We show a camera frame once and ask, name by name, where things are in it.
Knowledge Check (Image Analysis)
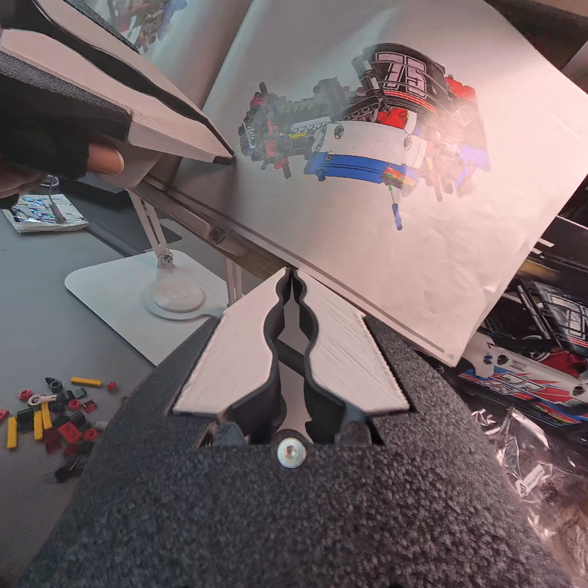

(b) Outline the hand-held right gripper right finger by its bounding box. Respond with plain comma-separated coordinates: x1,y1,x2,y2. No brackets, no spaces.
293,270,411,443

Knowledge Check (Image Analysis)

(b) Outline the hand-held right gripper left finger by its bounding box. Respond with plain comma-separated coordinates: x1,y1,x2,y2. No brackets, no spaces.
174,267,293,444

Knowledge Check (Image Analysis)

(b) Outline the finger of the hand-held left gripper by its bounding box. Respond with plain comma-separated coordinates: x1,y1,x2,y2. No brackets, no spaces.
0,28,235,165
0,0,233,153

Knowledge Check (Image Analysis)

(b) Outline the instruction booklet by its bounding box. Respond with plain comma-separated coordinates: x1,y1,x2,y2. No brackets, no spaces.
92,0,588,368

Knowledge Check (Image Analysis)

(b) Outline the person's left forearm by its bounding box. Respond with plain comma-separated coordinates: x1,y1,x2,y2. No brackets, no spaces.
0,164,49,199

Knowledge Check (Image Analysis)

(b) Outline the grey desk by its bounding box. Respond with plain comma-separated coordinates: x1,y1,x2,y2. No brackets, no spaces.
0,181,230,588

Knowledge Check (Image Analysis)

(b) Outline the person's left hand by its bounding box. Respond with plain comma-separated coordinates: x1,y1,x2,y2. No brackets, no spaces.
0,109,126,185

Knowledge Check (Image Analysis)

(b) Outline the white book stand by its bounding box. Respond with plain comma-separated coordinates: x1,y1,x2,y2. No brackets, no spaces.
64,175,296,367

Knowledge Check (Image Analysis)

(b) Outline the sticker sheet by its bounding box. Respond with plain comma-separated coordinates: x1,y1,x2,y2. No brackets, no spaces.
1,193,89,234

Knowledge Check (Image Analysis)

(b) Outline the pile of red yellow bricks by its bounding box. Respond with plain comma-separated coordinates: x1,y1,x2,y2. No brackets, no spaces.
0,374,118,484

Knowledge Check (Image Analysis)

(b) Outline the black toy car box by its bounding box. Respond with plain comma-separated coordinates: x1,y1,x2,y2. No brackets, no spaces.
452,215,588,430

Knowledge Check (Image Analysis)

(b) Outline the clear plastic bag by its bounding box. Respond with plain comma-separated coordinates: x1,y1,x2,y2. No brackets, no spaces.
469,404,588,588

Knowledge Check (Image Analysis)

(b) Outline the grey cable with plug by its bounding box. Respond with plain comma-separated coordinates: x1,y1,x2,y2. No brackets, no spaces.
45,176,68,226

